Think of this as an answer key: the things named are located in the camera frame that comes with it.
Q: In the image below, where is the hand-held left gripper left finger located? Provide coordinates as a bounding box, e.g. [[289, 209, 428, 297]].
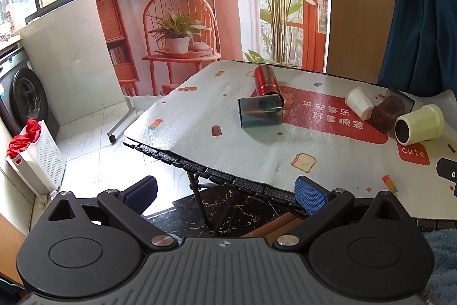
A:
[[39, 176, 178, 252]]

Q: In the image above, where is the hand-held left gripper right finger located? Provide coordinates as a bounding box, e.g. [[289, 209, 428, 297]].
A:
[[273, 176, 415, 252]]

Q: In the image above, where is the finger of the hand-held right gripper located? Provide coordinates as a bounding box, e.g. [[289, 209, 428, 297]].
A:
[[436, 158, 457, 198]]

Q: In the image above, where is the cream plastic cup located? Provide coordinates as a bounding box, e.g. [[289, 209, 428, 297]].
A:
[[394, 104, 445, 144]]

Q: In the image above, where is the grey square transparent cup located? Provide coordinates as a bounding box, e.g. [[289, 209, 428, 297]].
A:
[[386, 88, 415, 111]]

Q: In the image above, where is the brown transparent cup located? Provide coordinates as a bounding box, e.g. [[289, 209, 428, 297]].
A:
[[370, 95, 408, 133]]

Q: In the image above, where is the teal square transparent cup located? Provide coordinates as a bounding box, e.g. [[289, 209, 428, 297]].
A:
[[238, 94, 283, 129]]

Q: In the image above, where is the white paper cup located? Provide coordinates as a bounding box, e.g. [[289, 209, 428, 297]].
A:
[[345, 87, 376, 120]]

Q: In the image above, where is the red metal cup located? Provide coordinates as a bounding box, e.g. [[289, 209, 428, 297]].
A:
[[254, 64, 285, 110]]

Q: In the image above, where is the white wheeled stand leg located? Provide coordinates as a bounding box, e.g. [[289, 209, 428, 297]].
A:
[[107, 95, 137, 143]]

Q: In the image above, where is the blue fluffy rug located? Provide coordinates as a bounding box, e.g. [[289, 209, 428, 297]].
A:
[[422, 228, 457, 305]]

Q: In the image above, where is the folding table with patterned cloth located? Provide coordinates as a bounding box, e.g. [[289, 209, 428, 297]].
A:
[[123, 60, 457, 220]]

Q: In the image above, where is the white laundry basket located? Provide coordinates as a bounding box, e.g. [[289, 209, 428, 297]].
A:
[[6, 119, 67, 198]]

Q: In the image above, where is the red cloth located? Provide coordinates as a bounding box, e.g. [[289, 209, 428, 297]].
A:
[[7, 118, 42, 159]]

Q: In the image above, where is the grey washing machine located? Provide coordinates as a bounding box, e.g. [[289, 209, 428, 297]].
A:
[[0, 47, 60, 148]]

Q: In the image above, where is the blue curtain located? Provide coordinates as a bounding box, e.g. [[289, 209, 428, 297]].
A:
[[378, 0, 457, 95]]

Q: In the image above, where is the printed room backdrop poster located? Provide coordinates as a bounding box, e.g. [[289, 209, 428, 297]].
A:
[[87, 0, 333, 97]]

